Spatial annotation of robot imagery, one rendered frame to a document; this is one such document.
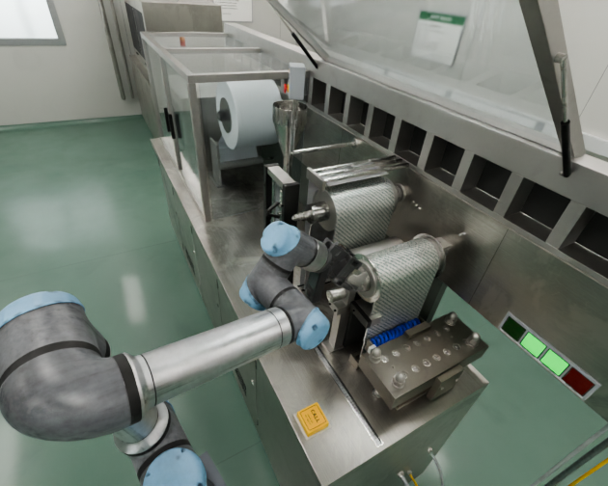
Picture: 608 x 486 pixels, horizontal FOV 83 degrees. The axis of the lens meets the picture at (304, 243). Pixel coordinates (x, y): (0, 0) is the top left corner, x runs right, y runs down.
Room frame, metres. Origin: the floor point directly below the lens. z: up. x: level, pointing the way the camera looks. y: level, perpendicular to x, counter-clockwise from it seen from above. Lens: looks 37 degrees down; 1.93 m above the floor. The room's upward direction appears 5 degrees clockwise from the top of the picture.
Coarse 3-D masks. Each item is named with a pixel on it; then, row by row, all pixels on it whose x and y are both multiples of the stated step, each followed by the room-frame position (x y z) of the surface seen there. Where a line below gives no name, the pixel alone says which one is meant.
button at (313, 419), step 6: (306, 408) 0.51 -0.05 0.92; (312, 408) 0.51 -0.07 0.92; (318, 408) 0.51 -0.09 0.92; (300, 414) 0.49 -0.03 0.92; (306, 414) 0.49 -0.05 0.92; (312, 414) 0.49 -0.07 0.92; (318, 414) 0.50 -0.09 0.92; (300, 420) 0.48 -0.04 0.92; (306, 420) 0.47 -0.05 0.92; (312, 420) 0.48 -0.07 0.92; (318, 420) 0.48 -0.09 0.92; (324, 420) 0.48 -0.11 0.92; (306, 426) 0.46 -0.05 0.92; (312, 426) 0.46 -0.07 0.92; (318, 426) 0.46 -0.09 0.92; (324, 426) 0.47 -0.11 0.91; (306, 432) 0.45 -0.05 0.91; (312, 432) 0.45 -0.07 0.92
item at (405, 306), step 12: (420, 288) 0.79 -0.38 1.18; (384, 300) 0.71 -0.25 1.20; (396, 300) 0.74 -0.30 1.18; (408, 300) 0.77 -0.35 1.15; (420, 300) 0.80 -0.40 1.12; (372, 312) 0.69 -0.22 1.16; (384, 312) 0.72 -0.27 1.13; (396, 312) 0.75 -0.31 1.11; (408, 312) 0.78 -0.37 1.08; (384, 324) 0.73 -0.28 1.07; (396, 324) 0.76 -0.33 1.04; (372, 336) 0.71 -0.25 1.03
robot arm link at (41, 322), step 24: (0, 312) 0.30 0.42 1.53; (24, 312) 0.30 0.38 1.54; (48, 312) 0.30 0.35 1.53; (72, 312) 0.32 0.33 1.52; (0, 336) 0.27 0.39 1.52; (24, 336) 0.26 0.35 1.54; (48, 336) 0.27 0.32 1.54; (72, 336) 0.28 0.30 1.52; (96, 336) 0.32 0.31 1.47; (0, 360) 0.24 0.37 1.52; (24, 360) 0.23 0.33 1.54; (0, 384) 0.21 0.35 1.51; (168, 408) 0.38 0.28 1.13; (120, 432) 0.28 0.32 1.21; (144, 432) 0.30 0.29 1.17; (168, 432) 0.33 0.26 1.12; (144, 456) 0.28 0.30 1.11
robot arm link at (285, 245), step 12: (276, 228) 0.57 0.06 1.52; (288, 228) 0.57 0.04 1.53; (264, 240) 0.57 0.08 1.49; (276, 240) 0.55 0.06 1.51; (288, 240) 0.55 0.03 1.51; (300, 240) 0.57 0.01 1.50; (312, 240) 0.60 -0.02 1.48; (264, 252) 0.57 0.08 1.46; (276, 252) 0.54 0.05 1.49; (288, 252) 0.54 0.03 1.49; (300, 252) 0.56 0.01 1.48; (312, 252) 0.58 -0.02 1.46; (276, 264) 0.54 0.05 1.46; (288, 264) 0.54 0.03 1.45; (300, 264) 0.57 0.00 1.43
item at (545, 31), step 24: (528, 0) 0.58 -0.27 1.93; (552, 0) 0.58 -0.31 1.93; (528, 24) 0.61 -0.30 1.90; (552, 24) 0.60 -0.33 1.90; (552, 48) 0.61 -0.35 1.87; (360, 72) 1.46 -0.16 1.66; (552, 72) 0.64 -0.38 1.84; (552, 96) 0.68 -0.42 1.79; (480, 120) 0.98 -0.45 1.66; (576, 120) 0.71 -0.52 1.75; (552, 144) 0.81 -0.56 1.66; (576, 144) 0.74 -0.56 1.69
